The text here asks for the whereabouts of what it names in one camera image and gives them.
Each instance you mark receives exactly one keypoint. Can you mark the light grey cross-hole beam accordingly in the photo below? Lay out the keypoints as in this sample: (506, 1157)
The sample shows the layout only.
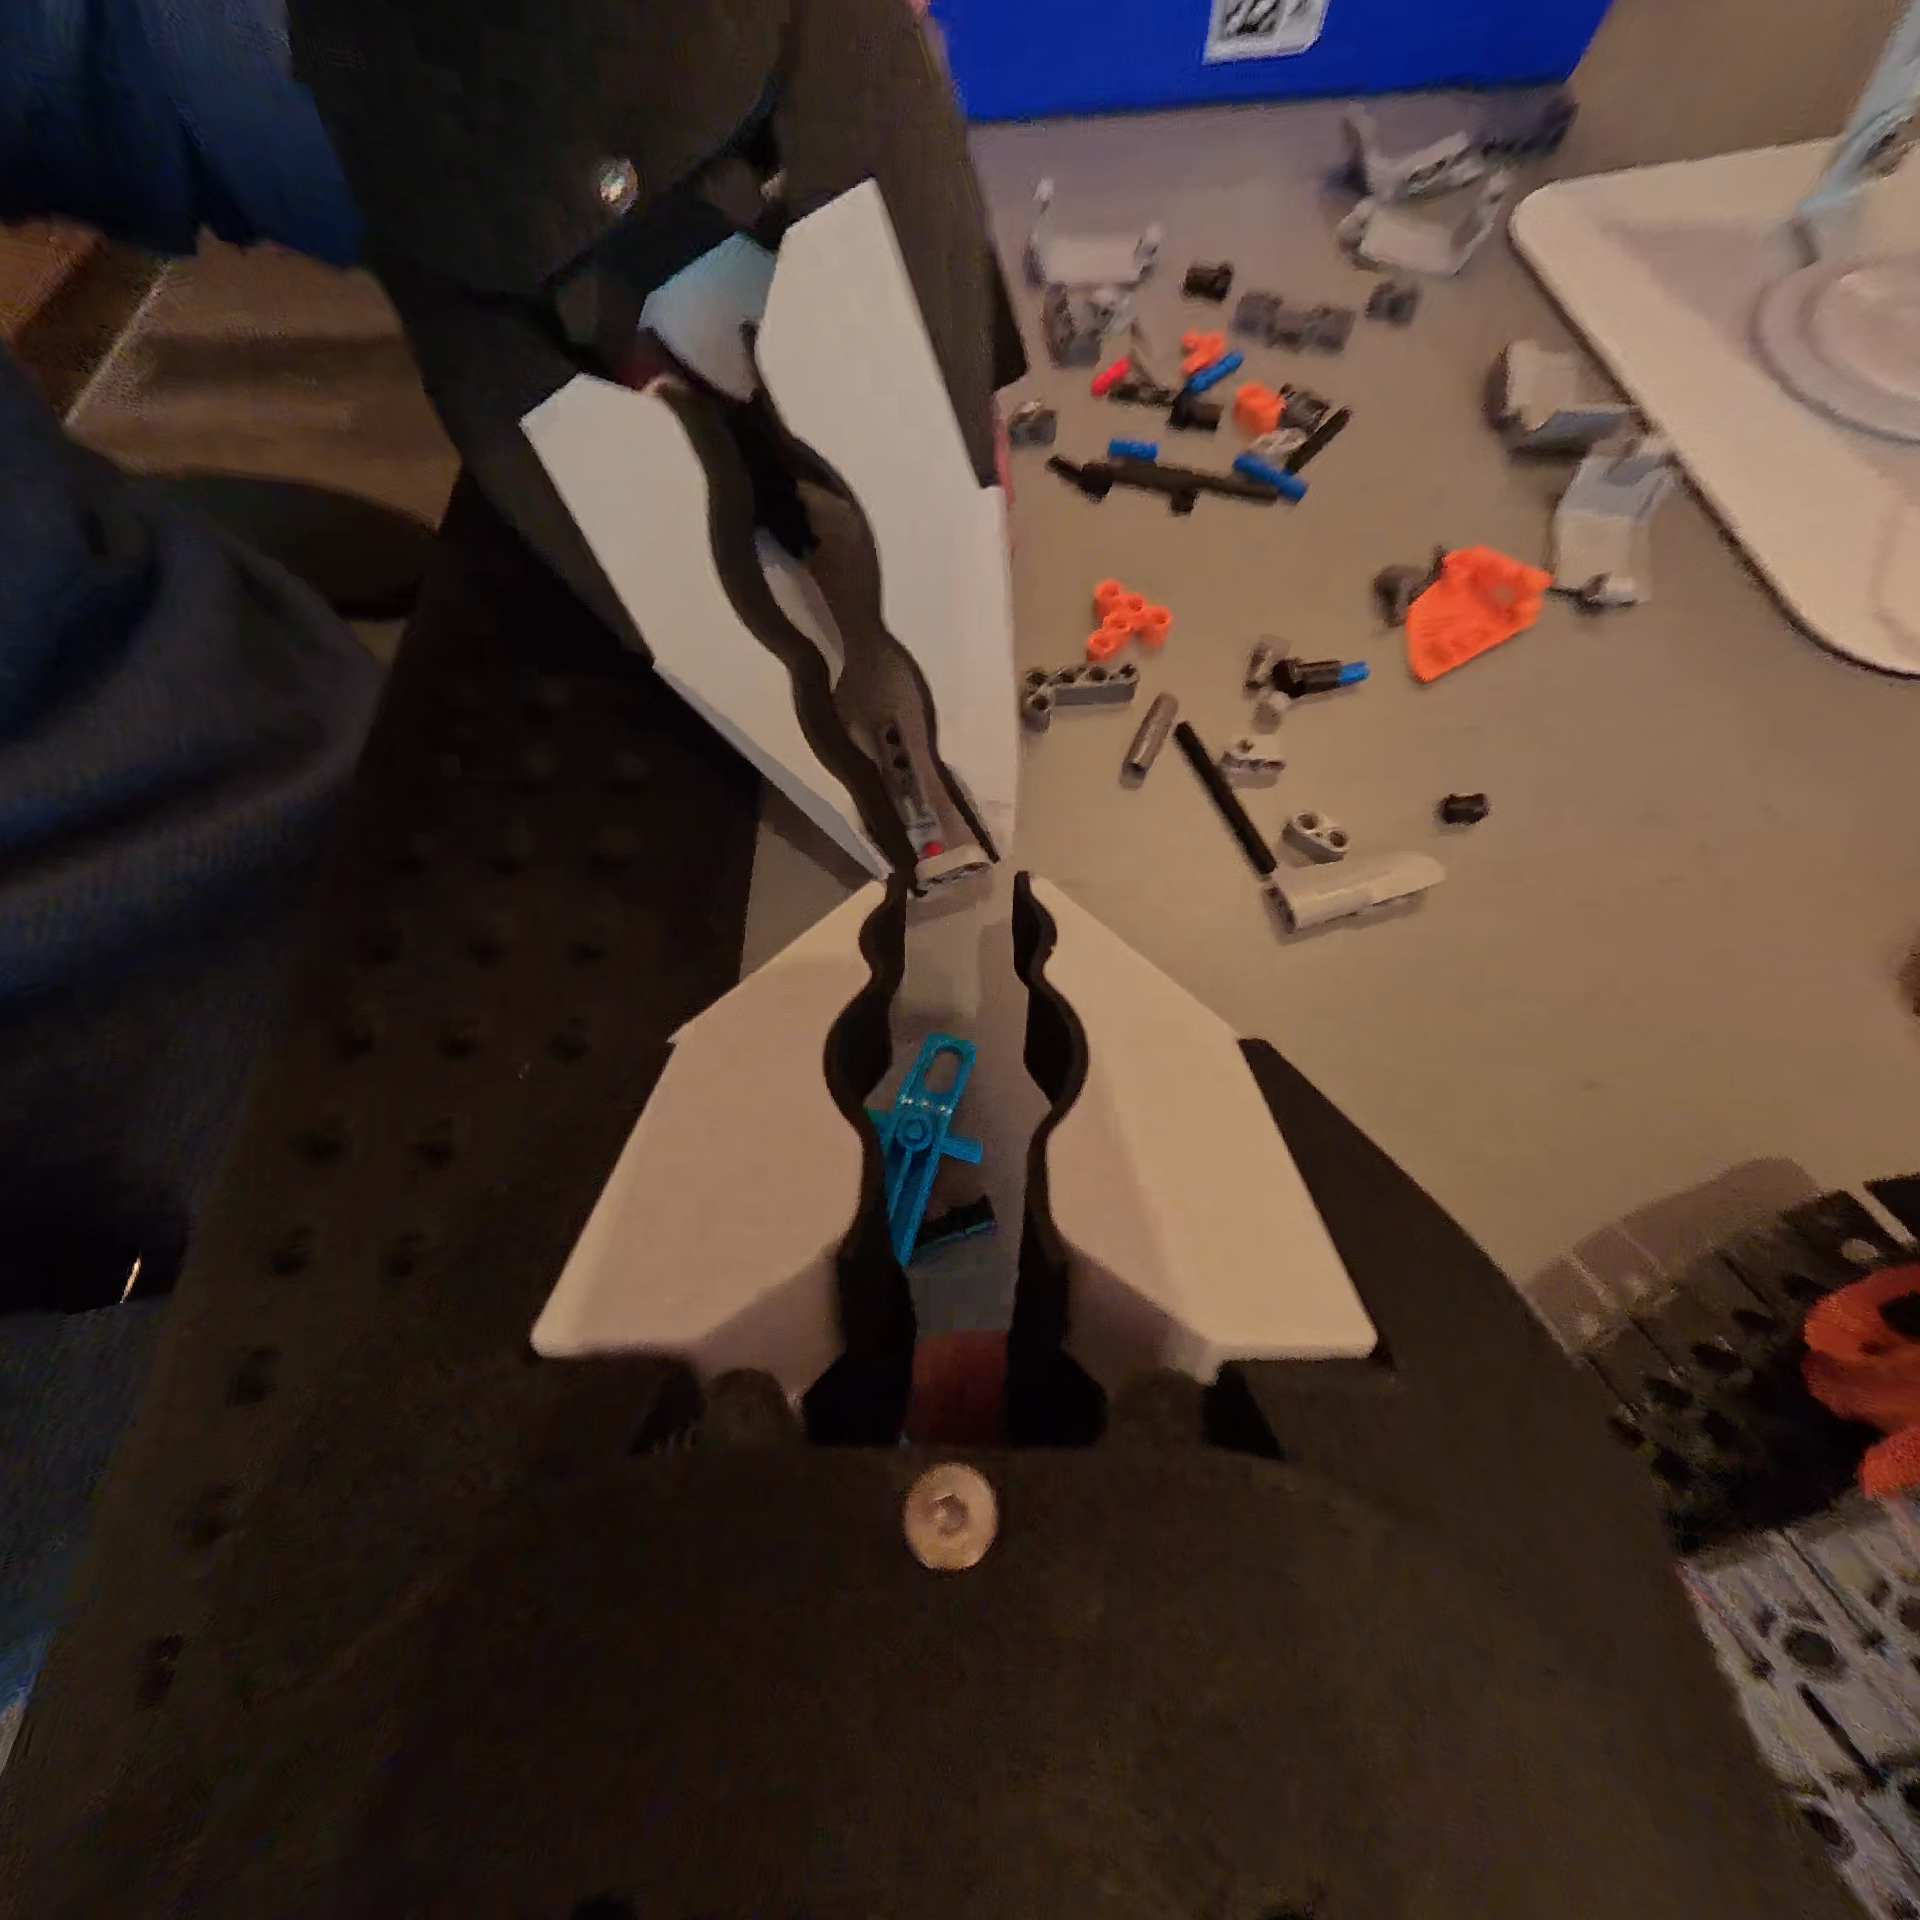
(956, 870)

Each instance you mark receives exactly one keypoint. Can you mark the light grey wing panel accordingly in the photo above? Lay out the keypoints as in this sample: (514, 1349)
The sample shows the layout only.
(1348, 889)

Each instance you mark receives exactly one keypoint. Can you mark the short black axle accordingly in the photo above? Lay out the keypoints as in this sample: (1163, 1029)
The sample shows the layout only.
(1319, 438)

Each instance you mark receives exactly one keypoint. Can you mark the orange two-hole block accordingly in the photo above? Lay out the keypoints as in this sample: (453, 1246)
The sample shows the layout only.
(1259, 408)

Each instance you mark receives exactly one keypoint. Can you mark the dark grey straight beam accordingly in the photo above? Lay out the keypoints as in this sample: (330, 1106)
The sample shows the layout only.
(1522, 129)

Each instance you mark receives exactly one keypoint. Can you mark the pile of small technic pieces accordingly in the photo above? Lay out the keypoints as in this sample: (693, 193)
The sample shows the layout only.
(1154, 480)

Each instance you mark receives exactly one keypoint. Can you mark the teal plastic piece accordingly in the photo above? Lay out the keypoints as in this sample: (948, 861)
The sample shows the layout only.
(931, 1141)

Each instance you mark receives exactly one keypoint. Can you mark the dark grey tube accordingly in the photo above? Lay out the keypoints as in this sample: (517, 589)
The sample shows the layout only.
(1149, 739)

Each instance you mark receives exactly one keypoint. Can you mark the grey angled pin connector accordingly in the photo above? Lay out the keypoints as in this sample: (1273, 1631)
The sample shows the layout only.
(1265, 662)

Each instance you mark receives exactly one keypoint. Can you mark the dark grey pin block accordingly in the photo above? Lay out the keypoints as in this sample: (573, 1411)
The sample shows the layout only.
(1301, 408)

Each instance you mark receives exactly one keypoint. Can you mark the dark grey double cross block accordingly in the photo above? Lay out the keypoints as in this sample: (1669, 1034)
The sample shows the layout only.
(1290, 321)

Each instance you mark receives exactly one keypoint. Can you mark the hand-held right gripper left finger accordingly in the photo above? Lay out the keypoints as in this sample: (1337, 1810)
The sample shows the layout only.
(704, 1201)

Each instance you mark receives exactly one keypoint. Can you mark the black connector with blue pin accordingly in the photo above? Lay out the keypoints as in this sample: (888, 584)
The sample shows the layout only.
(1319, 675)

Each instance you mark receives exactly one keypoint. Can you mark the dark grey angled connector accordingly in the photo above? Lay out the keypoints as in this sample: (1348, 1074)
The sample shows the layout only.
(1407, 589)

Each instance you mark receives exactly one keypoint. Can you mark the light grey boxy panel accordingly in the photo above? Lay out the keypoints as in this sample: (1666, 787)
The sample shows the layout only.
(1553, 406)

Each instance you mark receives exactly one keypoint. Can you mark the small dark grey connector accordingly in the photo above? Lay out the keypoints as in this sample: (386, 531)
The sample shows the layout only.
(1392, 301)

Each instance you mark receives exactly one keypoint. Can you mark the light grey curved panel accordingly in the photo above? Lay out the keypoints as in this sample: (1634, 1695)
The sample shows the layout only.
(1092, 250)
(1424, 237)
(1611, 517)

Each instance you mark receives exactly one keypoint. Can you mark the orange connector cluster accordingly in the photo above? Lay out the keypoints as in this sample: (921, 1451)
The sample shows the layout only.
(1127, 618)

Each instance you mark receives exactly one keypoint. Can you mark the dark grey double connector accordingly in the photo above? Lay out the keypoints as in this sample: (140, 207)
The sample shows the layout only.
(1032, 423)

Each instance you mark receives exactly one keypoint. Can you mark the light grey cross connector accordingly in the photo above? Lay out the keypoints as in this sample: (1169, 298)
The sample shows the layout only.
(1250, 762)

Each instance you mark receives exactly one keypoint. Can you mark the light grey panel with holes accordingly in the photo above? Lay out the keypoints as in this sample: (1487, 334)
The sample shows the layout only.
(1410, 159)

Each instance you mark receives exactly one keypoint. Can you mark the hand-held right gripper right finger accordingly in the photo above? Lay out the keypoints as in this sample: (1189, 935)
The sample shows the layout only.
(1215, 1201)

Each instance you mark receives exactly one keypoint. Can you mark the person's left forearm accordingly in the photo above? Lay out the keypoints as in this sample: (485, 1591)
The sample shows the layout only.
(135, 105)

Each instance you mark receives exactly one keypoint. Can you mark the small orange connector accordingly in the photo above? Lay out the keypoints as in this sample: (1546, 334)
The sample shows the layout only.
(1201, 353)

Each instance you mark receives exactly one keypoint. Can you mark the black dimpled pad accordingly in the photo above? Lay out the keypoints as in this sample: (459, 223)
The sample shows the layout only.
(450, 1049)

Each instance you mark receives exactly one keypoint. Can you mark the small assembly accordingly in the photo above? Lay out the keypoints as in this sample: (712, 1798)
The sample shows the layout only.
(906, 774)

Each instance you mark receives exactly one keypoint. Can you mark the light grey two-hole connector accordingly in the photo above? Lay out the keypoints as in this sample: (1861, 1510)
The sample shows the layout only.
(1316, 838)

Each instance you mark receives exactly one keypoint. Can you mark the white book stand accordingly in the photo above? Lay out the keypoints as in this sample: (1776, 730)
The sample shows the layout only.
(1723, 376)

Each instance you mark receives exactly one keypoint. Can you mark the orange flat panel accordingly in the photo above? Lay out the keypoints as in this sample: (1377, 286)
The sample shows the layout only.
(1477, 608)

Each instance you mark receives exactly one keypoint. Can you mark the blue storage bin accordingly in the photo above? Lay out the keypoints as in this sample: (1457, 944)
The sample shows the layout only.
(1424, 54)

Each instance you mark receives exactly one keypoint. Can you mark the short dark grey angled beam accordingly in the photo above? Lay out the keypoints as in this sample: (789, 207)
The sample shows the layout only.
(1084, 318)

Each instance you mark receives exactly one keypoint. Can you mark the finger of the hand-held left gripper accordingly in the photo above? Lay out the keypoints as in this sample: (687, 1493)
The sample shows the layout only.
(914, 451)
(645, 523)

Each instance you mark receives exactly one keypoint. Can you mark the light grey two-hole beam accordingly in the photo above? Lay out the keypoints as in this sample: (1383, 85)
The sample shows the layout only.
(1275, 446)

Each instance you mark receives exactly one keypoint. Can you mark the black chair armrest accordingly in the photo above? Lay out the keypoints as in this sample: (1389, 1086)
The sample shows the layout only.
(283, 541)

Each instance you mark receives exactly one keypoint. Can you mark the long black axle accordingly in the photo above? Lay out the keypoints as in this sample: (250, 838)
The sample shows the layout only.
(1224, 801)

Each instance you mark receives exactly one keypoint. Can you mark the dark grey L-shaped beam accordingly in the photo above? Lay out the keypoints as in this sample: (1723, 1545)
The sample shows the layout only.
(1079, 690)

